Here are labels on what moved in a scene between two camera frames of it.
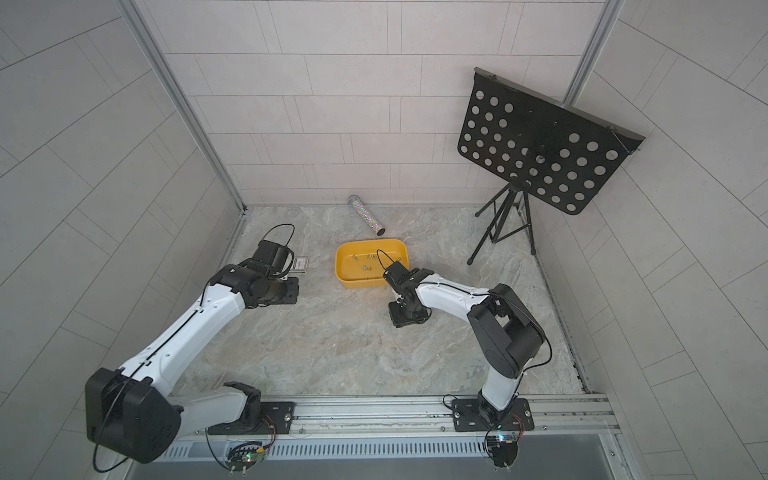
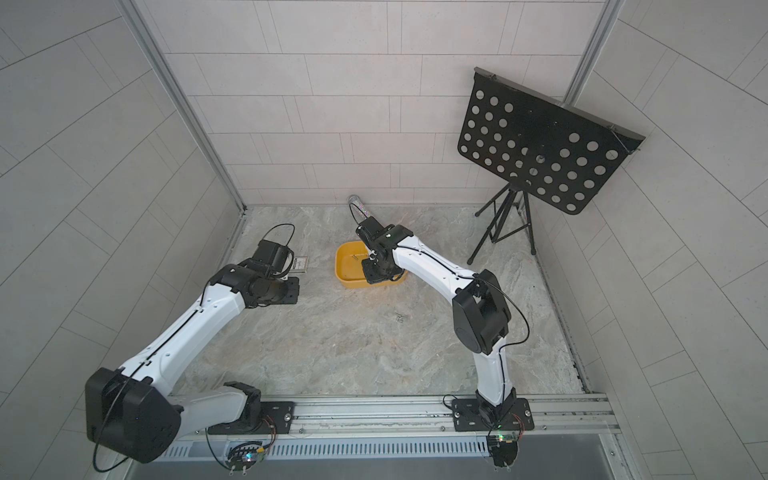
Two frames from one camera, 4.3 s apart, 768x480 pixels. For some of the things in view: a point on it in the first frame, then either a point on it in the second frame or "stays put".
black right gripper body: (403, 313) to (378, 268)
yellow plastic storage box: (362, 264) stays put
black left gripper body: (282, 291) stays put
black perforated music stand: (550, 150) stays put
